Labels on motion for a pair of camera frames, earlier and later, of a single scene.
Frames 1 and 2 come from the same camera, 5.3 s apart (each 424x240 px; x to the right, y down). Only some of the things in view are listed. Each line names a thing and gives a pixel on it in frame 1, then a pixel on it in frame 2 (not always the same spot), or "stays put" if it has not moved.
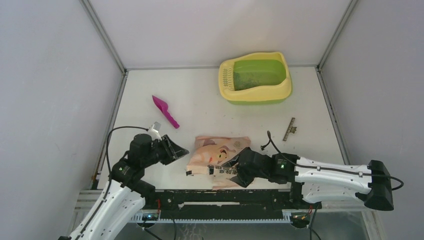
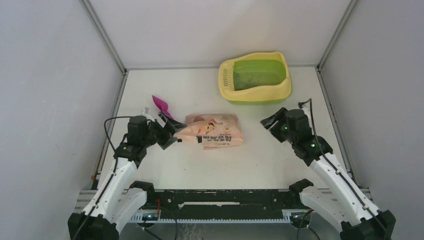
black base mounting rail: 227,203 stays put
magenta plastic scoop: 163,107 stays put
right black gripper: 243,179 → 268,122
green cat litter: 250,74 stays put
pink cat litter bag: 209,154 → 211,130
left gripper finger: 171,152 → 173,125
